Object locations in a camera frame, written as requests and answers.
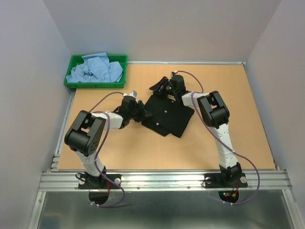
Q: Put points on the aluminium mounting rail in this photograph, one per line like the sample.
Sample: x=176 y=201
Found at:
x=166 y=180

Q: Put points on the light blue shirt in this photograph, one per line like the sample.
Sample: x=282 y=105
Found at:
x=96 y=68

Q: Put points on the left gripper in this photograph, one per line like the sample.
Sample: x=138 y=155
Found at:
x=143 y=111

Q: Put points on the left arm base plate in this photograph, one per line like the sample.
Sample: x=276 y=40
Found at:
x=87 y=181

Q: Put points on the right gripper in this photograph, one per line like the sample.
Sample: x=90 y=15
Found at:
x=157 y=88

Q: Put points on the green plastic bin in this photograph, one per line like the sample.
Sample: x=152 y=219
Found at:
x=76 y=59

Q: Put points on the black long sleeve shirt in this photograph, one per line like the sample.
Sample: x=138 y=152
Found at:
x=168 y=116

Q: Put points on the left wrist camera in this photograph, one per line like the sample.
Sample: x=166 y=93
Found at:
x=132 y=94

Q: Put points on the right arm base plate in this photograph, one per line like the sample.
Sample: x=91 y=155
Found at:
x=218 y=180

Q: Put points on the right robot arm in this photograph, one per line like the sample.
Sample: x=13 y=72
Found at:
x=215 y=117

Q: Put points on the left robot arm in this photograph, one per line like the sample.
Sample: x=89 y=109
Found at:
x=88 y=133

